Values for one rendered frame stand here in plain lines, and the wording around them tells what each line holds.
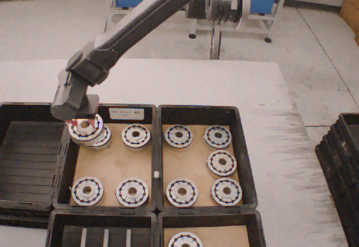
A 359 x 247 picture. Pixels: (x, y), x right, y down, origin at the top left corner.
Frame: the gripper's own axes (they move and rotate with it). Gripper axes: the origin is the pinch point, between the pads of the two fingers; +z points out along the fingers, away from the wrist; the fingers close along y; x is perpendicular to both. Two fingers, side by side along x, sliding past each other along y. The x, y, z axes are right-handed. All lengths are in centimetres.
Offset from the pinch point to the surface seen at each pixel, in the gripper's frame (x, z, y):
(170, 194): -12.7, 19.0, 25.2
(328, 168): 27, 79, 125
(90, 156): 1.5, 21.7, -2.9
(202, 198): -12.8, 22.2, 36.1
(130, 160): 0.8, 22.0, 11.3
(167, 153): 4.2, 22.4, 24.5
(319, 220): -18, 36, 84
